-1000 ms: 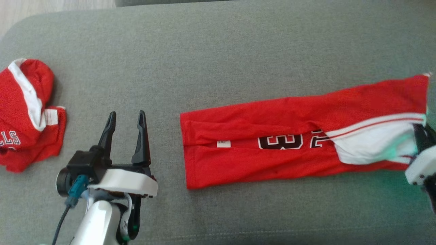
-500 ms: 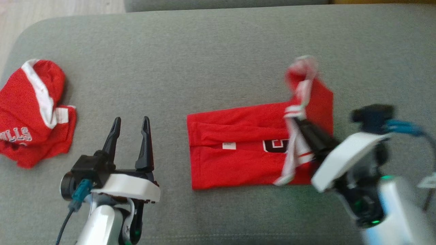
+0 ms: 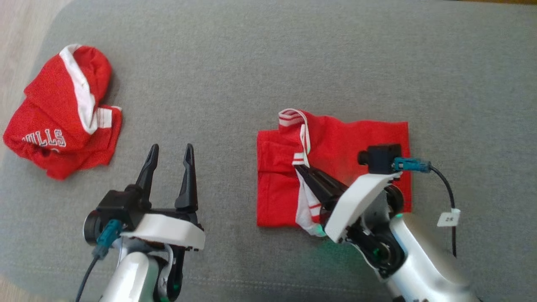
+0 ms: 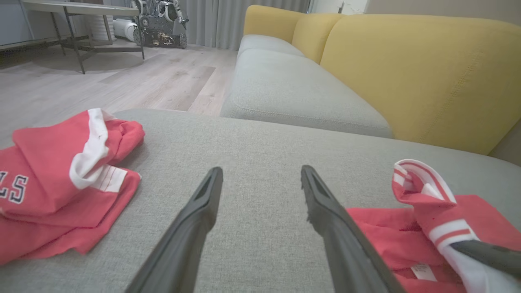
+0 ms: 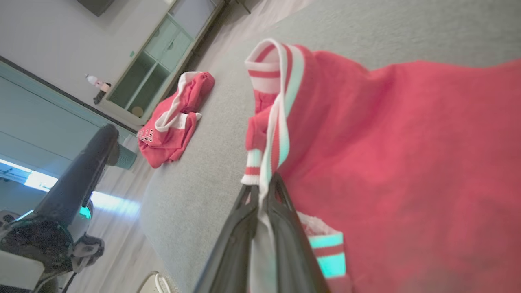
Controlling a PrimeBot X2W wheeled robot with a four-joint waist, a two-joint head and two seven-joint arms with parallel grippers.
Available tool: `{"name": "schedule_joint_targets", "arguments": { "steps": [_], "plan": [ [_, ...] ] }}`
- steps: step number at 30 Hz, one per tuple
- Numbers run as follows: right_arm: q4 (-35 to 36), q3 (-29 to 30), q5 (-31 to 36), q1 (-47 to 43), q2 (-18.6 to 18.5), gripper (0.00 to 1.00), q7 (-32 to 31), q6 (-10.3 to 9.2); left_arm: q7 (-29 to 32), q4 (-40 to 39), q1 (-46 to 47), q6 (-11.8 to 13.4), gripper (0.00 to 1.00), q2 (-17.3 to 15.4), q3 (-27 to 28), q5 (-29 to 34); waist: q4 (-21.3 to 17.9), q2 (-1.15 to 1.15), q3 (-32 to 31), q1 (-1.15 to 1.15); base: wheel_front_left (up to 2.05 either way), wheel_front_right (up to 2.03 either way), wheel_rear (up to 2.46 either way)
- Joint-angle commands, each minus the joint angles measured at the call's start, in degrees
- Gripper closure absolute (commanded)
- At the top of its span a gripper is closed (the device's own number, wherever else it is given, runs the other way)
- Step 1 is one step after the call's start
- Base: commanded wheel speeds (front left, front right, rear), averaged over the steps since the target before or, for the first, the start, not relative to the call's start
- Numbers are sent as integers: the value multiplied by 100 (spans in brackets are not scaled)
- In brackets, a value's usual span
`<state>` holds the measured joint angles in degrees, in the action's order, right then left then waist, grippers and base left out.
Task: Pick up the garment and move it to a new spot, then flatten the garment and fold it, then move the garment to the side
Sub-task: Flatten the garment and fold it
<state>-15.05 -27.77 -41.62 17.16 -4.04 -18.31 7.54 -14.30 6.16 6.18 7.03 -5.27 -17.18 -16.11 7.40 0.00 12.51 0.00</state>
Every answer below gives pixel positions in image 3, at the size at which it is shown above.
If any black cable teal plug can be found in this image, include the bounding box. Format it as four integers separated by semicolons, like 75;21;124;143
76;219;124;302
392;157;458;258

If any red shorts white waistband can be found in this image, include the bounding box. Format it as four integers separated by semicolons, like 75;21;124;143
2;44;123;181

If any white cable label tag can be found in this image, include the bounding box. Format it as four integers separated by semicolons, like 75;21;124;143
436;208;461;228

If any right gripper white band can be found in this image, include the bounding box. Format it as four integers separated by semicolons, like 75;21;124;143
294;165;404;244

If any red jersey striped white trim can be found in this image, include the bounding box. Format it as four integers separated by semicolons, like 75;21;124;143
256;108;414;238

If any right black cable teal plug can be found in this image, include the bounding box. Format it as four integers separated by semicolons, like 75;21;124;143
392;157;458;258

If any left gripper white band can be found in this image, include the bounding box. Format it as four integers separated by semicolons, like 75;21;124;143
120;143;206;252

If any large grey sofa ottoman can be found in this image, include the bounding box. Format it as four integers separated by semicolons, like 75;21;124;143
0;0;537;302

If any left black cable teal plug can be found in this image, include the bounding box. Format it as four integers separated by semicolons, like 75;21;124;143
76;219;124;302

